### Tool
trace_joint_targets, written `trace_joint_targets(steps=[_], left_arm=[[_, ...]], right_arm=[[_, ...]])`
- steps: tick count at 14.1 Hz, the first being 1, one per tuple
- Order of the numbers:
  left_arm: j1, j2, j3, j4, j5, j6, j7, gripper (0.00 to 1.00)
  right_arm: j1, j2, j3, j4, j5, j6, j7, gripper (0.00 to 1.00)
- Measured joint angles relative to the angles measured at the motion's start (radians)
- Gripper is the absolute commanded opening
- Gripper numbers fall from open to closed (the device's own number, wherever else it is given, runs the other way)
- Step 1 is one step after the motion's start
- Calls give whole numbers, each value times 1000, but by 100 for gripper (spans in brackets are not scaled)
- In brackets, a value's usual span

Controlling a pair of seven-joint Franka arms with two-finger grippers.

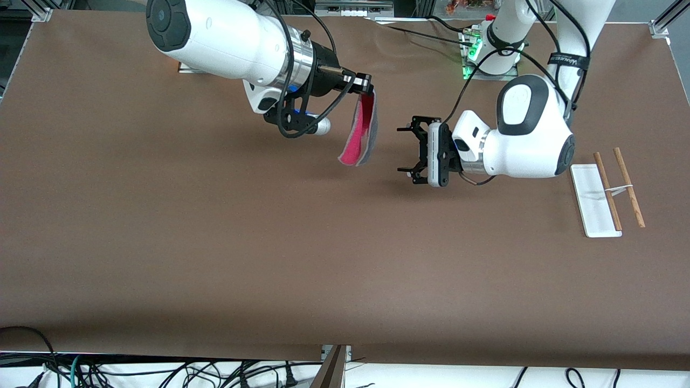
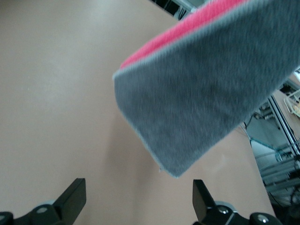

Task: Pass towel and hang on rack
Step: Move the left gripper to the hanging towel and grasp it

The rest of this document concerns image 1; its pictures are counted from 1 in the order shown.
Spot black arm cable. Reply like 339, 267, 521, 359
258, 0, 359, 139
442, 0, 591, 187

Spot grey towel with pink underside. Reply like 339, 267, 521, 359
338, 91, 379, 167

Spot long black table cable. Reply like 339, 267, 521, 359
367, 19, 478, 49

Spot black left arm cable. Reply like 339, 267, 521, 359
442, 0, 591, 187

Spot white and wooden towel rack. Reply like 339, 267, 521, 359
570, 147, 646, 238

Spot orange plastic objects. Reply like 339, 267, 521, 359
445, 0, 501, 15

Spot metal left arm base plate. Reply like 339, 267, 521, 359
461, 30, 520, 81

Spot short black table cable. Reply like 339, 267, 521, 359
429, 15, 475, 36

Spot thick black floor cable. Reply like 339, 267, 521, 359
0, 325, 58, 388

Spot brown table cover sheet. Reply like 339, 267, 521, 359
0, 10, 690, 371

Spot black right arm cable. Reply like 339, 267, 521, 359
258, 0, 359, 139

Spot metal frame post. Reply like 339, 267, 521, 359
312, 345, 351, 388

